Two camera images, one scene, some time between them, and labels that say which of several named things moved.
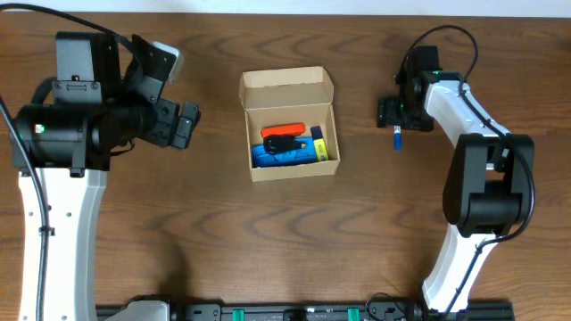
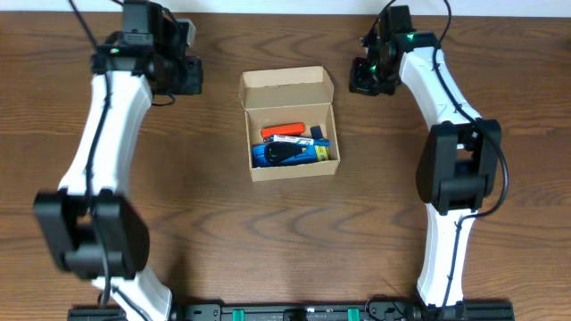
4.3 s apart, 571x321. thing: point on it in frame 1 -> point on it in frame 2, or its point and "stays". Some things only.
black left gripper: [165, 112] -> [194, 66]
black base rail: [481, 311] stays
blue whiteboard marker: [398, 144] -> [315, 142]
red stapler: [288, 129] stays
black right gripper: [386, 112] -> [358, 82]
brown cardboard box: [303, 94] stays
